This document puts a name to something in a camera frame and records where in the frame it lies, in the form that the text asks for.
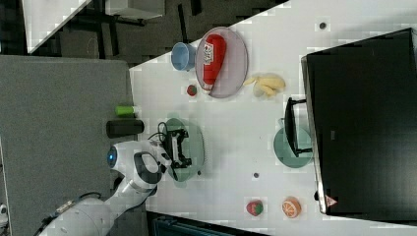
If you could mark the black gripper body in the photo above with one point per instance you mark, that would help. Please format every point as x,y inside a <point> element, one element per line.
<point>172,144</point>

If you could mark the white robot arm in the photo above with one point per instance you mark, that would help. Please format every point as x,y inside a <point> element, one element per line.
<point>140,166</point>

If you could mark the small red toy strawberry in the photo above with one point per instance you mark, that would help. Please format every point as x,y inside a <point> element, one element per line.
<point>192,90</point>

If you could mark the green cylinder cap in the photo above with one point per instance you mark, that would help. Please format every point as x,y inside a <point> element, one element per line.
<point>126,110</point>

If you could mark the blue plastic cup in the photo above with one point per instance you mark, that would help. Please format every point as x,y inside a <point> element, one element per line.
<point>183,56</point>

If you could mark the grey round plate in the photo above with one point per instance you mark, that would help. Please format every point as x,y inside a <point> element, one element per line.
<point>235,64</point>

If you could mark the red plush ketchup bottle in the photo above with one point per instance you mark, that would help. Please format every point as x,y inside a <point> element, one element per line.
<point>214,53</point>

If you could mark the large red toy strawberry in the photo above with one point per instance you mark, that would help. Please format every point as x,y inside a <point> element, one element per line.
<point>255,208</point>

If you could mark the yellow plush banana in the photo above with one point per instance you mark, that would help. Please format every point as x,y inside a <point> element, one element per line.
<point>267,85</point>

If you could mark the green plastic mug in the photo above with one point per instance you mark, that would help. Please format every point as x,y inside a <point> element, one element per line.
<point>285,154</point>

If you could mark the grey side table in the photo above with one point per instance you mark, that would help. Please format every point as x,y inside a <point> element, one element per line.
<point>53,132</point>

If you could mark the orange slice toy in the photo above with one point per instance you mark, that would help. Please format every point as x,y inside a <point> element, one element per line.
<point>291,207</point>

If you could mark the black toaster oven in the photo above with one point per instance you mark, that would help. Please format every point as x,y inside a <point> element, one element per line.
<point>362,114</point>

